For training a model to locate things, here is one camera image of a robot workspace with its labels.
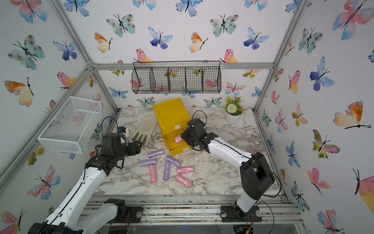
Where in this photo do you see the purple roll upright centre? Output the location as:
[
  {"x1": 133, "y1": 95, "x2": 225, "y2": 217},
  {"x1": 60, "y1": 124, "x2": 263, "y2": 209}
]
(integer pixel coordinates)
[{"x1": 163, "y1": 161, "x2": 171, "y2": 181}]

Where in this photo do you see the purple roll upper left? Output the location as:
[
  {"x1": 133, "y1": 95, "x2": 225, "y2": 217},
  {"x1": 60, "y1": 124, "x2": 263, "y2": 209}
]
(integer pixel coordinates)
[{"x1": 147, "y1": 149, "x2": 164, "y2": 159}]

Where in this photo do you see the white mesh wall basket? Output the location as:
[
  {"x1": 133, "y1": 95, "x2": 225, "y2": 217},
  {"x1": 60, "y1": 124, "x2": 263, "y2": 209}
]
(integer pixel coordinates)
[{"x1": 37, "y1": 96, "x2": 102, "y2": 154}]

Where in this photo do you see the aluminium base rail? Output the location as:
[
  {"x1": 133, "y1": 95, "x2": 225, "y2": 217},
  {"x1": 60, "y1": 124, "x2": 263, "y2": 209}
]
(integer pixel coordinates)
[{"x1": 56, "y1": 194, "x2": 306, "y2": 234}]

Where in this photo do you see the pink roll bottom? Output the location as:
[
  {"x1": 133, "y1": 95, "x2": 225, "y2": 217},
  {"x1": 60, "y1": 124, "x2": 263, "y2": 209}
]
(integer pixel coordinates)
[{"x1": 176, "y1": 175, "x2": 193, "y2": 189}]

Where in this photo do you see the black wire wall basket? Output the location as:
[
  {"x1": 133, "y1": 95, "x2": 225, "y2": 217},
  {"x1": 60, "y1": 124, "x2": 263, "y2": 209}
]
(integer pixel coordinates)
[{"x1": 130, "y1": 60, "x2": 222, "y2": 96}]

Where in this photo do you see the white pot with green plant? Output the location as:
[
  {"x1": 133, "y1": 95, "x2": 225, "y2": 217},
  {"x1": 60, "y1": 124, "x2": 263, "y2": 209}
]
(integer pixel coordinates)
[{"x1": 225, "y1": 96, "x2": 243, "y2": 124}]

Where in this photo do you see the pink roll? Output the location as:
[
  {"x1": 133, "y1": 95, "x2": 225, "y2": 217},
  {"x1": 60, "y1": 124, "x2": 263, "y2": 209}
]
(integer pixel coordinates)
[
  {"x1": 149, "y1": 164, "x2": 158, "y2": 183},
  {"x1": 176, "y1": 175, "x2": 193, "y2": 189},
  {"x1": 174, "y1": 135, "x2": 183, "y2": 145},
  {"x1": 176, "y1": 166, "x2": 194, "y2": 175}
]

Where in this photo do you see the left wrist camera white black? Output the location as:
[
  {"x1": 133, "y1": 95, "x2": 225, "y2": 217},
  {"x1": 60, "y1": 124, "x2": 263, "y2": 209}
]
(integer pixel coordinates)
[{"x1": 117, "y1": 126, "x2": 129, "y2": 135}]

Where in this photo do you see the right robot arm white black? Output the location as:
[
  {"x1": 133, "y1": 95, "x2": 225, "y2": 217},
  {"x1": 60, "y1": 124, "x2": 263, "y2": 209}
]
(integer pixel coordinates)
[{"x1": 181, "y1": 119, "x2": 276, "y2": 214}]

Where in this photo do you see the purple roll angled centre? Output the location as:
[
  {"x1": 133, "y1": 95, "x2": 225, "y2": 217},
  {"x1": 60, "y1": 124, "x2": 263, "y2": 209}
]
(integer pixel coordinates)
[{"x1": 165, "y1": 156, "x2": 182, "y2": 168}]

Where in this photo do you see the yellow three-drawer box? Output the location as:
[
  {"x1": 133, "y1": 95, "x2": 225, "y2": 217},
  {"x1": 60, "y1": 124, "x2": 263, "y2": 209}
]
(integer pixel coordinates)
[{"x1": 153, "y1": 98, "x2": 191, "y2": 157}]

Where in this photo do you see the beige green work glove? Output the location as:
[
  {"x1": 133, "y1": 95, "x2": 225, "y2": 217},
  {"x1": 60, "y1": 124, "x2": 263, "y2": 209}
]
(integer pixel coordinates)
[{"x1": 131, "y1": 117, "x2": 157, "y2": 146}]

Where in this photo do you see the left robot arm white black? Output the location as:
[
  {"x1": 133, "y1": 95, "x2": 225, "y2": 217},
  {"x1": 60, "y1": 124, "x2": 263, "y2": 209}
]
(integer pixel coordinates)
[{"x1": 28, "y1": 141, "x2": 142, "y2": 234}]

